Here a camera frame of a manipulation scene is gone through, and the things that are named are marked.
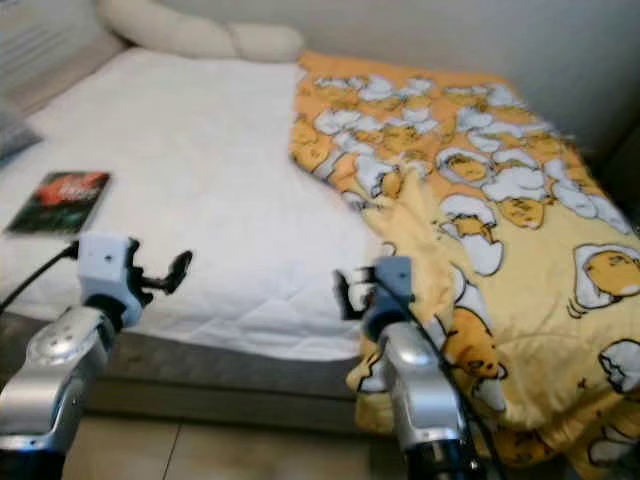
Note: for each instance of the yellow cartoon egg blanket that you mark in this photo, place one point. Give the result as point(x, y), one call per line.
point(540, 300)

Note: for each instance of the dark red cover book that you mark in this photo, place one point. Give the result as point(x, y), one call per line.
point(60, 203)

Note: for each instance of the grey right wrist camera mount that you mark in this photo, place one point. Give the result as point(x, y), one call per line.
point(395, 278)

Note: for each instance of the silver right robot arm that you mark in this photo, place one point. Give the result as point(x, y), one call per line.
point(420, 390)

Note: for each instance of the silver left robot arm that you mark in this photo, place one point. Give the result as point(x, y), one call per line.
point(60, 370)

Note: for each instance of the grey bed base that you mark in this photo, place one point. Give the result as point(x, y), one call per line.
point(210, 390)

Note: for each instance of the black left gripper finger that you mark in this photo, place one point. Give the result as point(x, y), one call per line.
point(180, 266)

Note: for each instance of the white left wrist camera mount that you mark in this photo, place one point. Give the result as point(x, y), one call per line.
point(105, 265)

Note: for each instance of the grey little bear pillow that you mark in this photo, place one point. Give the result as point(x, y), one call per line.
point(10, 130)

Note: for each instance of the cream bolster cushion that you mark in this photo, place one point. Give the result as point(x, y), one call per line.
point(190, 30)

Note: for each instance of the white quilted mattress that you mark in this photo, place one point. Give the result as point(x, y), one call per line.
point(210, 170)

